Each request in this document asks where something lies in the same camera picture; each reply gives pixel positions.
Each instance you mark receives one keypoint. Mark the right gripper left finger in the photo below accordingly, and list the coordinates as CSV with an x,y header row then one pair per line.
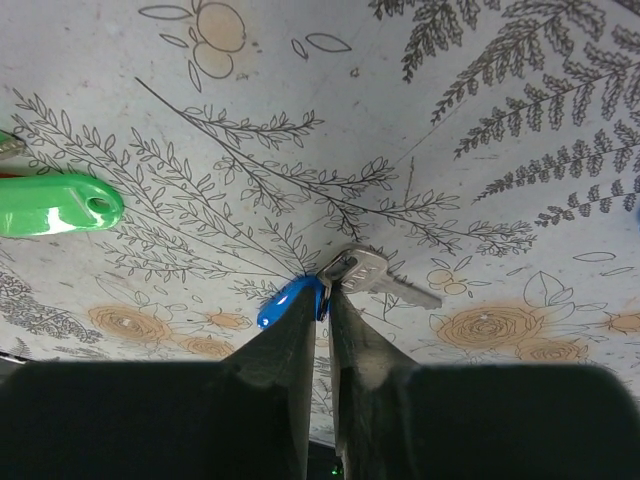
x,y
244,417

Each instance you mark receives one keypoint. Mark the blue tag key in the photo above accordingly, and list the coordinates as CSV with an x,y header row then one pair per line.
x,y
355,269

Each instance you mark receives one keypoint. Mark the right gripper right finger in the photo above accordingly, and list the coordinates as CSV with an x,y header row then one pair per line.
x,y
399,419

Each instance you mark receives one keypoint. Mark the green tag key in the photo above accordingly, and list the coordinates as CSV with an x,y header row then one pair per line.
x,y
53,204

